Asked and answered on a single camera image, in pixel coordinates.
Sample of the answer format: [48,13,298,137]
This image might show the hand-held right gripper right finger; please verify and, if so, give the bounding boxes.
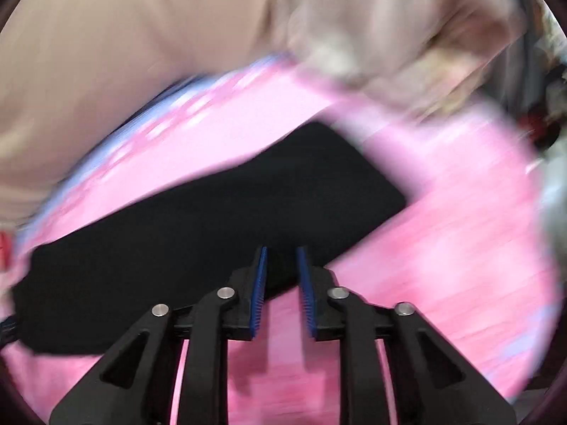
[296,246,517,425]

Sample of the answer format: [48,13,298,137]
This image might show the black pants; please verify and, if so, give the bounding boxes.
[10,120,409,357]

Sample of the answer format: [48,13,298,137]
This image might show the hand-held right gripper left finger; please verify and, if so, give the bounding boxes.
[49,246,268,425]

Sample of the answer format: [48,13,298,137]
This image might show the beige duvet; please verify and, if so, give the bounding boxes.
[0,0,311,231]

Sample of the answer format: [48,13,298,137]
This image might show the cream floral blanket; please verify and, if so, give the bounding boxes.
[266,0,523,120]

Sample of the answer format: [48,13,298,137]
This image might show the pink floral bed sheet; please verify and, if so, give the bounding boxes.
[0,53,561,425]

